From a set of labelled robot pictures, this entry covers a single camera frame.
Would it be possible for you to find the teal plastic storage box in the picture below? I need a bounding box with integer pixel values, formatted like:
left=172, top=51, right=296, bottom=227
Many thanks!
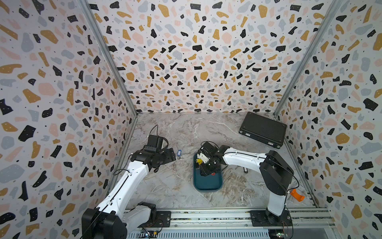
left=193, top=153, right=223, bottom=193

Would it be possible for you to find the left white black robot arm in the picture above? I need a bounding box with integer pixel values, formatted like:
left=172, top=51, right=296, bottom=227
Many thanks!
left=81, top=147, right=176, bottom=239

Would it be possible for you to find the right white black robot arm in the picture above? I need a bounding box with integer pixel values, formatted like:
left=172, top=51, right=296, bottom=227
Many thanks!
left=197, top=142, right=294, bottom=226

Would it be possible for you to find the black hard case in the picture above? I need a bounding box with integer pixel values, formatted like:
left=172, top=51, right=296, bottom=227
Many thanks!
left=239, top=112, right=287, bottom=148

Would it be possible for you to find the orange plastic piece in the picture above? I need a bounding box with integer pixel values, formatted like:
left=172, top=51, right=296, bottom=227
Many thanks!
left=290, top=189, right=305, bottom=202

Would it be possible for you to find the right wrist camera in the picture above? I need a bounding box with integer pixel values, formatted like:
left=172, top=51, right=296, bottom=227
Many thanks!
left=198, top=141, right=219, bottom=158

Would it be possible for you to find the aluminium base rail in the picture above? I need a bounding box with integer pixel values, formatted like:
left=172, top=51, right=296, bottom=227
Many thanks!
left=83, top=207, right=338, bottom=239

